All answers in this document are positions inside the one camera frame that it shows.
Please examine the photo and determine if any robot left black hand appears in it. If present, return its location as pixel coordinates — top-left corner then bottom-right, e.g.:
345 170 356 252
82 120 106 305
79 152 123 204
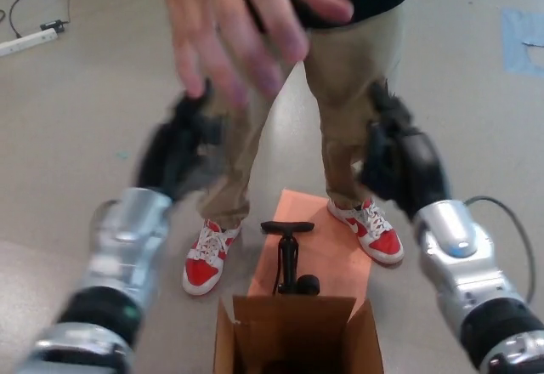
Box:
135 78 226 201

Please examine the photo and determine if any robot right black hand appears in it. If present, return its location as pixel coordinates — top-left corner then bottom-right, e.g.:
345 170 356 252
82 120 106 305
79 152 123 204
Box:
360 82 451 222

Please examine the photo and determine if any person's right hand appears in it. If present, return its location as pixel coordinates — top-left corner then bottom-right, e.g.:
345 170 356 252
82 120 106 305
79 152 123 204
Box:
160 0 354 105

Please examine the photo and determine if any person's left red white sneaker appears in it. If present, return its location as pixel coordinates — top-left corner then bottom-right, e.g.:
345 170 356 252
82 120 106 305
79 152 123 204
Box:
326 197 404 265

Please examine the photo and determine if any person's red white sneaker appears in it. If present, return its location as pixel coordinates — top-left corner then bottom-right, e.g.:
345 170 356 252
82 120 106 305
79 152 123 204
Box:
326 197 404 265
182 218 243 297

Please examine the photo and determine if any person's right red white sneaker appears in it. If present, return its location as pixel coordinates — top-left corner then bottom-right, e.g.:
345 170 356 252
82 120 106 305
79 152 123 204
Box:
182 218 243 297

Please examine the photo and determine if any black hand air pump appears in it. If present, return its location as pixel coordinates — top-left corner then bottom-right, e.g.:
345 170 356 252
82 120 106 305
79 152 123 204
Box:
259 220 321 297

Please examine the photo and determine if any blue floor tape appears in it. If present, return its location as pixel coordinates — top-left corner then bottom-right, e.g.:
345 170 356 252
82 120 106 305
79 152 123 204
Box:
501 7 544 76

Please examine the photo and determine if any white power strip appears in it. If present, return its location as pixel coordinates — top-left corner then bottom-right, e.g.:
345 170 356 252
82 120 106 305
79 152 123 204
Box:
0 28 59 58

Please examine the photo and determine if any black robot wrist cable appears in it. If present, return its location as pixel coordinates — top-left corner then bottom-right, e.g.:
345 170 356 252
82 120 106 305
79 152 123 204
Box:
465 195 536 303

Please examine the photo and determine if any black floor cable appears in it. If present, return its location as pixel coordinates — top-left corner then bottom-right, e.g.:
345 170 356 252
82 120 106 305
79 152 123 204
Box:
8 0 59 38

